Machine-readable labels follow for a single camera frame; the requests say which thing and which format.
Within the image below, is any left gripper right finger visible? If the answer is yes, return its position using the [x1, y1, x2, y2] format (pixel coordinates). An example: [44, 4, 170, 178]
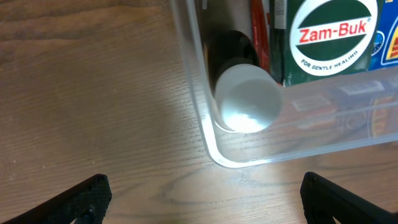
[300, 172, 397, 224]

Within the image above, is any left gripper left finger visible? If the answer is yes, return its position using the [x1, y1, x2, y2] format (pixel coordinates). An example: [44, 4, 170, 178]
[4, 174, 112, 224]

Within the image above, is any dark syrup bottle white cap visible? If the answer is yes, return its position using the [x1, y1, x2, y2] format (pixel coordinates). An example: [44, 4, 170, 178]
[206, 29, 282, 133]

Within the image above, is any blue Kool Fever box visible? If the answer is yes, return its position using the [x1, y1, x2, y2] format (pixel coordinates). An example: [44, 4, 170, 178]
[369, 0, 398, 70]

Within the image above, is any green Zam-Buk box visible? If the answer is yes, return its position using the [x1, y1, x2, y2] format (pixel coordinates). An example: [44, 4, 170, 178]
[269, 0, 384, 86]

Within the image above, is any red Panadol ActiFast box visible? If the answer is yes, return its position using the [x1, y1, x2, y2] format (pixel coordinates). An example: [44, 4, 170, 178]
[250, 0, 271, 73]

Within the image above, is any clear plastic container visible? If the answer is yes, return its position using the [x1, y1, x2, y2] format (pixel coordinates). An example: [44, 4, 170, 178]
[171, 1, 397, 168]

